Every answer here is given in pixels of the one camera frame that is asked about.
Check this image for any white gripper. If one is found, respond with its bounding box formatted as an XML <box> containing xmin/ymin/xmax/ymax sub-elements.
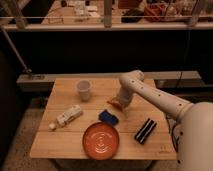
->
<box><xmin>116</xmin><ymin>87</ymin><xmax>133</xmax><ymax>118</ymax></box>

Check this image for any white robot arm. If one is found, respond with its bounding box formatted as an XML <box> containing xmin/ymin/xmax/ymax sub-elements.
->
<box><xmin>116</xmin><ymin>70</ymin><xmax>213</xmax><ymax>171</ymax></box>

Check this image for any blue crumpled cloth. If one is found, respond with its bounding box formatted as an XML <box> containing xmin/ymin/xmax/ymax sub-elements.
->
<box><xmin>98</xmin><ymin>110</ymin><xmax>119</xmax><ymax>126</ymax></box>

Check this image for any orange plate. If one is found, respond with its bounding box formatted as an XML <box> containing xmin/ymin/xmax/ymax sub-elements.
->
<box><xmin>82</xmin><ymin>122</ymin><xmax>119</xmax><ymax>160</ymax></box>

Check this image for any white plastic bottle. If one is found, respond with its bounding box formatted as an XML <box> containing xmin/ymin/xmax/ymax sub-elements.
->
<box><xmin>49</xmin><ymin>105</ymin><xmax>83</xmax><ymax>131</ymax></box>

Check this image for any black object on shelf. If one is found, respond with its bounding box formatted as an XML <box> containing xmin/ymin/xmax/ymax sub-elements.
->
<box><xmin>121</xmin><ymin>9</ymin><xmax>144</xmax><ymax>23</ymax></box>

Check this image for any red basket on shelf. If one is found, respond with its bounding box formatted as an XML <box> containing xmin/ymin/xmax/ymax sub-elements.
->
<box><xmin>144</xmin><ymin>4</ymin><xmax>180</xmax><ymax>22</ymax></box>

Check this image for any diagonal metal pole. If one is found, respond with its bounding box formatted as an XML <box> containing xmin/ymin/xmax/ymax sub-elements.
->
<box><xmin>0</xmin><ymin>26</ymin><xmax>32</xmax><ymax>77</ymax></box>

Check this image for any black cable on floor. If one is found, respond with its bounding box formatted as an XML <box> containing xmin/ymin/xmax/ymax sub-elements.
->
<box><xmin>165</xmin><ymin>114</ymin><xmax>183</xmax><ymax>164</ymax></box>

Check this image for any grey metal frame rail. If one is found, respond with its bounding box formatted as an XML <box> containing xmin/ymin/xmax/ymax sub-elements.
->
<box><xmin>16</xmin><ymin>70</ymin><xmax>213</xmax><ymax>93</ymax></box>

